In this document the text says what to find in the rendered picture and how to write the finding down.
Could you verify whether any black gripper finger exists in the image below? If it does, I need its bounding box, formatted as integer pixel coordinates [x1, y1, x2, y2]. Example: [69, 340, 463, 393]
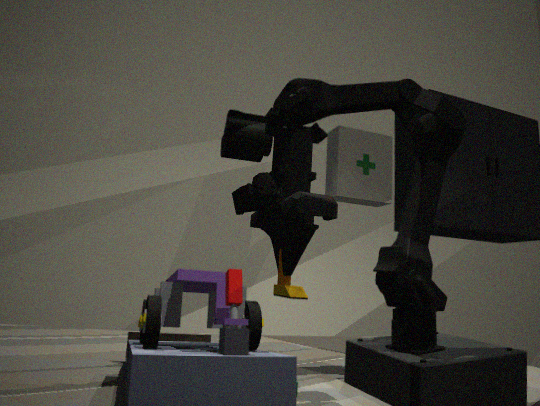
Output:
[260, 225, 281, 269]
[271, 221, 319, 276]

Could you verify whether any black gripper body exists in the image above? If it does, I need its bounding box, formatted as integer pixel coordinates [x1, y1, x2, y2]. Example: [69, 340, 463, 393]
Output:
[250, 161, 338, 228]

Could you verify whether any yellow wedge with orange handle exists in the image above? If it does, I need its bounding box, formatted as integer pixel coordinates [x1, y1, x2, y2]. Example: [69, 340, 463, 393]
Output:
[273, 249, 309, 299]

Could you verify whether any red-headed metal pin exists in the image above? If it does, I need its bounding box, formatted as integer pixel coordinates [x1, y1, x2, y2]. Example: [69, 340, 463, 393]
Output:
[225, 269, 242, 319]

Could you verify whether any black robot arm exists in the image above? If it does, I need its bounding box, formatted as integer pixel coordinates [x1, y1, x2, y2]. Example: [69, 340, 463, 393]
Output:
[221, 78, 467, 355]

